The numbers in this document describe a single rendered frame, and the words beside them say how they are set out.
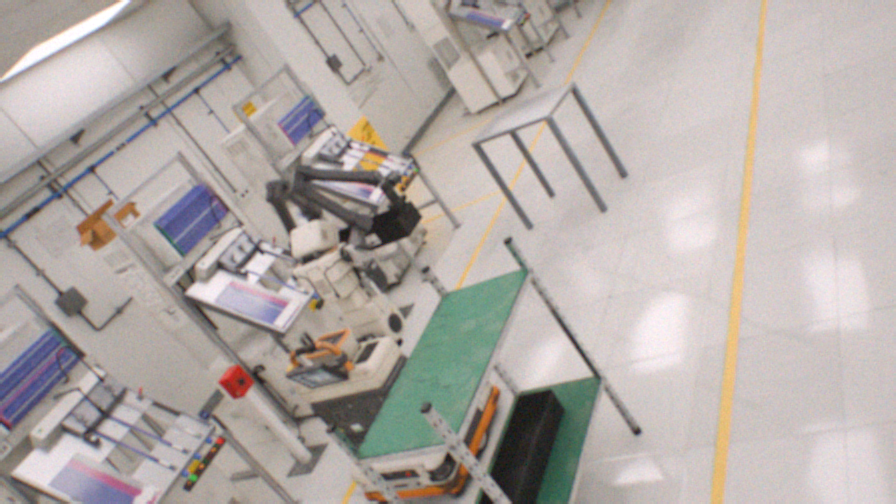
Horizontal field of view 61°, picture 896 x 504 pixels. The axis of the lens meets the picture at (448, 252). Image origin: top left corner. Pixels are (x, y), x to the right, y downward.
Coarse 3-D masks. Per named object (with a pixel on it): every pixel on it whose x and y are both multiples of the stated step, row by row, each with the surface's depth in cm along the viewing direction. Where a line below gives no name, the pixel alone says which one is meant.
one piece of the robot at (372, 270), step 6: (372, 258) 382; (366, 264) 381; (372, 264) 381; (360, 270) 380; (366, 270) 377; (372, 270) 380; (378, 270) 383; (366, 276) 378; (372, 276) 378; (378, 276) 382; (384, 276) 386; (360, 282) 378; (366, 282) 376; (378, 282) 381; (384, 282) 384; (378, 288) 380; (384, 288) 383
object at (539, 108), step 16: (544, 96) 526; (560, 96) 505; (576, 96) 519; (512, 112) 540; (528, 112) 518; (544, 112) 497; (496, 128) 531; (512, 128) 510; (592, 128) 529; (560, 144) 499; (608, 144) 533; (528, 160) 578; (576, 160) 503; (496, 176) 547; (544, 176) 585; (624, 176) 542; (592, 192) 512; (528, 224) 563
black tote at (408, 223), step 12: (408, 204) 391; (372, 216) 410; (384, 216) 406; (396, 216) 403; (408, 216) 388; (420, 216) 396; (348, 228) 422; (372, 228) 415; (384, 228) 388; (396, 228) 385; (408, 228) 386; (348, 240) 403; (372, 240) 397; (384, 240) 394; (396, 240) 391
